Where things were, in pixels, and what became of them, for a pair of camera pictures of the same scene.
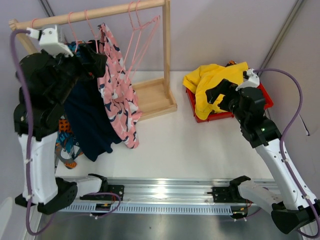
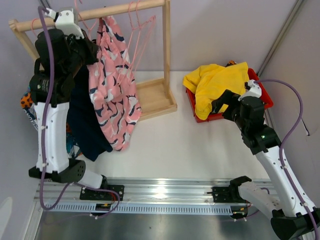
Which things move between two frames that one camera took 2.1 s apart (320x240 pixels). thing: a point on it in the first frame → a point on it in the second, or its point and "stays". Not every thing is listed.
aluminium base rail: [159, 196] stays
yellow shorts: [199, 79] stays
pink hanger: [86, 12] → [90, 30]
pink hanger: [32, 23] stays
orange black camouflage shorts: [231, 63] stays
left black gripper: [97, 66] → [92, 49]
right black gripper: [226, 88] → [228, 98]
